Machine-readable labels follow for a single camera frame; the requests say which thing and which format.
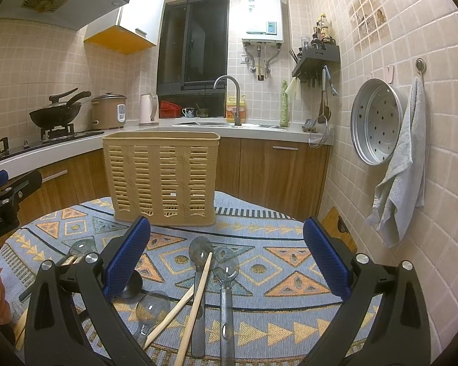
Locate wooden base cabinets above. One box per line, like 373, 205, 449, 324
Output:
19, 137, 332, 224

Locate black plastic spoon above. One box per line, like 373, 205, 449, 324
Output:
19, 270, 143, 302

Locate dark window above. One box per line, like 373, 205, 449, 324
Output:
157, 0, 230, 95

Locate red dish basket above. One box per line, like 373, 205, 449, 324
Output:
159, 100, 182, 119

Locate beige plastic utensil basket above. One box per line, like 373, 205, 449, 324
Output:
103, 131, 220, 226

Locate white wall cabinet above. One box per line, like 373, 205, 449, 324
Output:
84, 0, 164, 55

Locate yellow detergent bottle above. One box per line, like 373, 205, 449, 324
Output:
226, 95, 245, 123

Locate wooden chopstick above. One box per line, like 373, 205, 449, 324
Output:
174, 252, 213, 366
143, 285, 194, 350

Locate white water heater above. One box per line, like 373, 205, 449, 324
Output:
239, 0, 284, 45

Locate grey translucent spoon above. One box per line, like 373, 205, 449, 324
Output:
188, 236, 213, 359

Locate black wall spice shelf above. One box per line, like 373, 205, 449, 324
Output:
292, 44, 340, 80

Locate black wok with lid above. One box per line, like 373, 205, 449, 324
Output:
29, 88, 92, 130

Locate steel kitchen faucet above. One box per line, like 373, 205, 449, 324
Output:
212, 74, 243, 127

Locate grey hanging towel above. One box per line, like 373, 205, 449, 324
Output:
366, 77, 427, 248

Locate blue patterned table mat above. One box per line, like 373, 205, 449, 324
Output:
0, 192, 341, 365

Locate brown rice cooker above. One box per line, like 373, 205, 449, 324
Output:
91, 93, 127, 130

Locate wooden cutting board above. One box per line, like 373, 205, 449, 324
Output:
322, 206, 357, 254

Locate black gas stove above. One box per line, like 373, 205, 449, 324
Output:
0, 123, 104, 161

